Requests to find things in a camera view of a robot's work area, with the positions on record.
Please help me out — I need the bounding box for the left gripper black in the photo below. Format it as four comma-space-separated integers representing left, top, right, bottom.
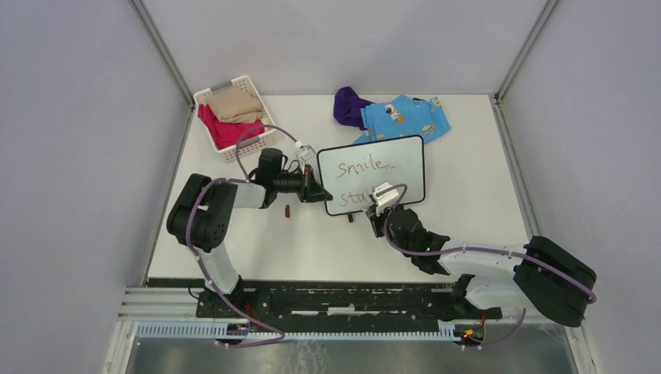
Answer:
274, 164, 332, 203

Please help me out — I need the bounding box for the whiteboard with black frame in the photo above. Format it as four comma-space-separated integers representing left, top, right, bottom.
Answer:
317, 135, 426, 217

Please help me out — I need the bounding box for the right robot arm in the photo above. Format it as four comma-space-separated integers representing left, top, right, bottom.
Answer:
366, 206, 597, 327

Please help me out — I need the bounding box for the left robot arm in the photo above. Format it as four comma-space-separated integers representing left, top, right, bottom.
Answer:
166, 146, 333, 318

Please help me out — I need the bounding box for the purple cloth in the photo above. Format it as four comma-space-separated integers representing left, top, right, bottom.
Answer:
333, 86, 373, 130

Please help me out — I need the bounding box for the white plastic basket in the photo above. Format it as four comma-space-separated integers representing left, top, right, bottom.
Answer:
193, 76, 277, 163

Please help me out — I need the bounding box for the pink cloth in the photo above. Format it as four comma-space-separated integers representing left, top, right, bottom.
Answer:
198, 104, 263, 150

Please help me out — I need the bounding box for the blue patterned cloth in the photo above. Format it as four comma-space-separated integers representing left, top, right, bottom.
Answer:
353, 95, 451, 144

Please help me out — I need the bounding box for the beige folded cloth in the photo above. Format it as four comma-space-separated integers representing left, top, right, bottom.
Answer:
207, 86, 264, 123

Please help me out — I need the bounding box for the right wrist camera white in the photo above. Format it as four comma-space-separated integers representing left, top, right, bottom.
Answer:
366, 182, 408, 216

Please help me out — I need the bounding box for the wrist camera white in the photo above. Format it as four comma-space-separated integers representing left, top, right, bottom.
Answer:
295, 141, 316, 169
366, 182, 408, 216

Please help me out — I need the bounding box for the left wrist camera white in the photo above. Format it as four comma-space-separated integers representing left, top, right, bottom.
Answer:
295, 141, 316, 169

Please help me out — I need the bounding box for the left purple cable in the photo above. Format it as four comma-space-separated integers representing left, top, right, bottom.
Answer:
185, 123, 301, 349

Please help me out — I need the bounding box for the purple cable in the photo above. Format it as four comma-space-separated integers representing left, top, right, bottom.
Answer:
370, 183, 598, 350
185, 123, 301, 349

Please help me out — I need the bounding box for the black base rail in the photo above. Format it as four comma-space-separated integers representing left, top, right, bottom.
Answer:
228, 280, 503, 333

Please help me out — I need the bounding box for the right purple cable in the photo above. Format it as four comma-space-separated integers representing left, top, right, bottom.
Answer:
370, 183, 598, 350

